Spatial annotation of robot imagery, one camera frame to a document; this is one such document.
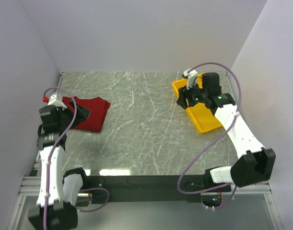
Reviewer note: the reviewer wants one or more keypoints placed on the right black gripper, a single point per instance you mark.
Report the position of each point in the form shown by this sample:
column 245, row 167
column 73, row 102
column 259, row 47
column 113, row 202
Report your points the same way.
column 184, row 93

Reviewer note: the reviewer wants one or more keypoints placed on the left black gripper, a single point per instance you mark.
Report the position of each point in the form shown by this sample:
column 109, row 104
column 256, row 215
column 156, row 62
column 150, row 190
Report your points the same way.
column 82, row 114

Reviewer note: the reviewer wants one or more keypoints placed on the red t shirt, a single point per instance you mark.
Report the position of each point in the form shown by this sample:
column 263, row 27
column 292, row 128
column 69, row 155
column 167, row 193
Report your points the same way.
column 98, row 108

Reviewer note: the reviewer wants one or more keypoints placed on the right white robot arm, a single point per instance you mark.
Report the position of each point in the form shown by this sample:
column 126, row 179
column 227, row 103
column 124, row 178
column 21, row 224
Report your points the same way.
column 255, row 162

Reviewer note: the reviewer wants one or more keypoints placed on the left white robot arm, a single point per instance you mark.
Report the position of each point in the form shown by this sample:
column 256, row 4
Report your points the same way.
column 55, row 207

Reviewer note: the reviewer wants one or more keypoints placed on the yellow plastic tray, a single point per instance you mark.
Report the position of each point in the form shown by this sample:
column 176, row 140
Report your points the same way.
column 201, row 117

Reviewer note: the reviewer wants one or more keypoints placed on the black base crossbar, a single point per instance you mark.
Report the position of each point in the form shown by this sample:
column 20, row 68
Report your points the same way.
column 149, row 188

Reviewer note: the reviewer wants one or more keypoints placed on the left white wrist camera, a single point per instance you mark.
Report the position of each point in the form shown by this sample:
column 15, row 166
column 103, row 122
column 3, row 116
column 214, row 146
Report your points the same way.
column 56, row 99

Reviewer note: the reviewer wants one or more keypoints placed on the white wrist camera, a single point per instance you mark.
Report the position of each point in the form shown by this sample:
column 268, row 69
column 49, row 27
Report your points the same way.
column 56, row 99
column 191, row 76

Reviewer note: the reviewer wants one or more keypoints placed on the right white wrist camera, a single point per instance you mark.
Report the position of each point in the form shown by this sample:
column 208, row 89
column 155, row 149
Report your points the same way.
column 191, row 76

